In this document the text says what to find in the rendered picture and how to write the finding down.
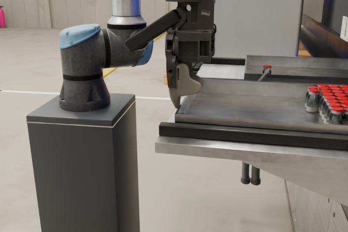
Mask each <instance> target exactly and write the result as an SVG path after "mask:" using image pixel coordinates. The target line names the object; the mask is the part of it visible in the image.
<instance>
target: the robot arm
mask: <svg viewBox="0 0 348 232"><path fill-rule="evenodd" d="M166 1H167V2H178V6H177V8H176V9H174V10H171V11H170V12H168V13H167V14H165V15H164V16H162V17H161V18H159V19H158V20H156V21H154V22H153V23H151V24H150V25H148V26H147V23H146V20H145V19H144V18H143V17H142V16H141V0H111V11H112V16H111V18H110V19H109V20H108V21H107V28H105V29H101V27H100V25H99V24H85V25H78V26H73V27H69V28H66V29H64V30H62V31H61V32H60V45H59V48H60V52H61V62H62V73H63V83H62V88H61V92H60V96H59V106H60V108H62V109H64V110H67V111H76V112H82V111H93V110H98V109H101V108H105V107H107V106H108V105H109V104H110V103H111V102H110V94H109V91H108V89H107V86H106V84H105V81H104V78H103V69H104V68H117V67H130V66H131V67H135V66H139V65H145V64H146V63H147V62H148V61H149V60H150V58H151V55H152V51H153V40H154V39H155V38H157V37H158V36H160V35H161V34H163V33H165V32H167V34H166V38H165V55H166V74H167V84H168V89H169V95H170V99H171V101H172V103H173V105H174V106H175V108H176V109H178V108H179V106H180V101H181V96H187V95H192V94H197V93H199V92H200V90H201V87H202V86H203V84H204V81H203V78H202V77H200V76H198V75H196V74H194V73H193V65H192V63H201V62H204V63H211V59H212V57H213V56H214V54H215V47H214V46H215V33H216V25H215V24H214V4H215V0H166ZM187 5H190V7H191V10H190V11H188V10H187V8H186V7H187Z"/></svg>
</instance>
